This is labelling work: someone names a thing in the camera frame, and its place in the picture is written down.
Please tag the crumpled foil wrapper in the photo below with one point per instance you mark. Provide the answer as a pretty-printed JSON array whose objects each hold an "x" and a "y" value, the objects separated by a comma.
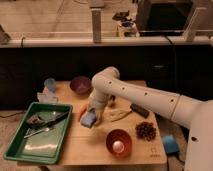
[{"x": 35, "y": 120}]

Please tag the blue plastic cup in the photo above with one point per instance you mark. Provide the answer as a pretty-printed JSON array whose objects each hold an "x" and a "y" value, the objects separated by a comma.
[{"x": 50, "y": 84}]

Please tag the yellow banana peel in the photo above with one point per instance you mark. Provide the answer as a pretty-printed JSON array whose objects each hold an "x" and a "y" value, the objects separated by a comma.
[{"x": 116, "y": 114}]

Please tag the clear plastic bag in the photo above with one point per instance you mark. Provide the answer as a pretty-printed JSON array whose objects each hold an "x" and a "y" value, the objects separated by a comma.
[{"x": 47, "y": 98}]

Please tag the black rectangular block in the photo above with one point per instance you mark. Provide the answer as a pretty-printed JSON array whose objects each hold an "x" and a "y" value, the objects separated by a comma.
[{"x": 140, "y": 110}]

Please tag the bunch of dark grapes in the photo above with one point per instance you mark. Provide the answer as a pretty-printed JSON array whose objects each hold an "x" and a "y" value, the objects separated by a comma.
[{"x": 145, "y": 131}]

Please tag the orange carrot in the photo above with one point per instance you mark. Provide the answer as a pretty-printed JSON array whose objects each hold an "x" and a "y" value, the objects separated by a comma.
[{"x": 82, "y": 111}]

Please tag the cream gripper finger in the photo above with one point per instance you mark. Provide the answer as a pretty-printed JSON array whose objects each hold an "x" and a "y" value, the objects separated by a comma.
[{"x": 99, "y": 116}]

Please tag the black handled knife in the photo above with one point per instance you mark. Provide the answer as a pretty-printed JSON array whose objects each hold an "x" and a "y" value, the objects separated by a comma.
[{"x": 50, "y": 122}]

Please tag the orange bowl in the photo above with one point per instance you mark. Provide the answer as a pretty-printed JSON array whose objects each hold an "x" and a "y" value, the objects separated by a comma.
[{"x": 119, "y": 135}]

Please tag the white egg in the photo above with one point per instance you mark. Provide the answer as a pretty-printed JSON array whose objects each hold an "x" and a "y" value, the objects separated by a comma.
[{"x": 118, "y": 146}]

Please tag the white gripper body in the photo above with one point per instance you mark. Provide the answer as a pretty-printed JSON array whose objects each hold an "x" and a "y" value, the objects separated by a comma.
[{"x": 98, "y": 100}]

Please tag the small metal cup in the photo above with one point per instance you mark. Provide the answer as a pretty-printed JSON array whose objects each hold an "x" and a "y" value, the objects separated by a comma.
[{"x": 111, "y": 101}]

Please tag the purple bowl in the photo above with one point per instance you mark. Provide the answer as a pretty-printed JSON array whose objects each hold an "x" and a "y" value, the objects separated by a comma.
[{"x": 80, "y": 85}]

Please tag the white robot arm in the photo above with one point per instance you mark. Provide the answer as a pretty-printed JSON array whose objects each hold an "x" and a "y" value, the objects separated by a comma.
[{"x": 188, "y": 112}]

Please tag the blue tape roll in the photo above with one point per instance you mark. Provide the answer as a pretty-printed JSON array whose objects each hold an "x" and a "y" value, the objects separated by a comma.
[{"x": 170, "y": 144}]

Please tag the wooden board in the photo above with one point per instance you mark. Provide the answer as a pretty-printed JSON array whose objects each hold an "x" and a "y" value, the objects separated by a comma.
[{"x": 84, "y": 146}]

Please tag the blue sponge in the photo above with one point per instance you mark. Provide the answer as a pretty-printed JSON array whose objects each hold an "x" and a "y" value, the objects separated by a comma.
[{"x": 88, "y": 119}]

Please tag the black monitor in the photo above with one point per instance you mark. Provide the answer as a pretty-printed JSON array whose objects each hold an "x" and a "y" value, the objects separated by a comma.
[{"x": 162, "y": 15}]

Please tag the silver fork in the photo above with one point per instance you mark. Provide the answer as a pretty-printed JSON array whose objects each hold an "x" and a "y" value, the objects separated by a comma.
[{"x": 36, "y": 132}]

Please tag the green plastic tray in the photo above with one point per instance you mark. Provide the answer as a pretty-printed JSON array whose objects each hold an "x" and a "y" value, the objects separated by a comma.
[{"x": 41, "y": 133}]

